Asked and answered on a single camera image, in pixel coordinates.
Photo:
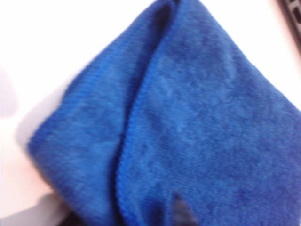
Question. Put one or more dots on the blue microfibre rag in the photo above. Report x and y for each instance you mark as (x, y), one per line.
(188, 117)

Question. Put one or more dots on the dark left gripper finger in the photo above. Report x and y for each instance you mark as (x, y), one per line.
(182, 212)

